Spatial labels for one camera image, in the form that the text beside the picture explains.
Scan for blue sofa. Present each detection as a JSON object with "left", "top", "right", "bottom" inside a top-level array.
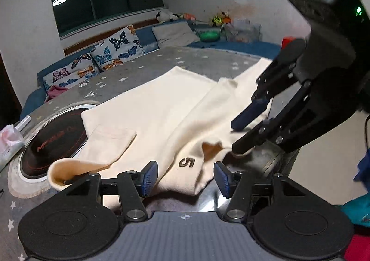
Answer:
[{"left": 20, "top": 21, "right": 281, "bottom": 119}]

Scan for clear plastic storage box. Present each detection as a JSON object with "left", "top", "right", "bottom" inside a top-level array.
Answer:
[{"left": 224, "top": 19, "right": 262, "bottom": 43}]

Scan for red plastic stool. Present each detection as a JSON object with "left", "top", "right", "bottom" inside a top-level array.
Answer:
[{"left": 281, "top": 36, "right": 296, "bottom": 50}]

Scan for black cable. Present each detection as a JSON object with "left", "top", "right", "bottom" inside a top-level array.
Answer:
[{"left": 363, "top": 113, "right": 370, "bottom": 149}]

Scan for colourful toys pile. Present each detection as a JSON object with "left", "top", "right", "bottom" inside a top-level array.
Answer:
[{"left": 209, "top": 12, "right": 232, "bottom": 27}]

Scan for plush toy black white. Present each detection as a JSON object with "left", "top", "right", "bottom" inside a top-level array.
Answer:
[{"left": 156, "top": 11, "right": 179, "bottom": 24}]

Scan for right butterfly pillow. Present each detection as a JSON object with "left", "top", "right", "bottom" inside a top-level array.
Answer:
[{"left": 90, "top": 24, "right": 145, "bottom": 71}]

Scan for cream knit garment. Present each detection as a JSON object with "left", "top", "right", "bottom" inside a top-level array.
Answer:
[{"left": 47, "top": 58, "right": 270, "bottom": 196}]

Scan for green round toy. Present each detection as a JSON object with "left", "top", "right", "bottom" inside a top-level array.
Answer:
[{"left": 199, "top": 31, "right": 220, "bottom": 43}]

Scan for grey cushion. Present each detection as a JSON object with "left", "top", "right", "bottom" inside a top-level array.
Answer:
[{"left": 152, "top": 22, "right": 200, "bottom": 48}]

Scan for left butterfly pillow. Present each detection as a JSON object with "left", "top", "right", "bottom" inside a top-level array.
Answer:
[{"left": 42, "top": 53, "right": 99, "bottom": 91}]

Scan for butterfly pillow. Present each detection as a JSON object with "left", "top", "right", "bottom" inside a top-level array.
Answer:
[
  {"left": 42, "top": 53, "right": 99, "bottom": 91},
  {"left": 90, "top": 24, "right": 145, "bottom": 71}
]

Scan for round black induction cooktop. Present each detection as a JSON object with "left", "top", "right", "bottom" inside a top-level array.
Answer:
[{"left": 19, "top": 105, "right": 92, "bottom": 180}]

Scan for pink cloth on sofa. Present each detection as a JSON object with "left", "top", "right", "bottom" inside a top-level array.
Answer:
[{"left": 45, "top": 85, "right": 68, "bottom": 103}]

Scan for white flat box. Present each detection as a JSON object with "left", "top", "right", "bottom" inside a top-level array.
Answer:
[{"left": 15, "top": 115, "right": 31, "bottom": 131}]

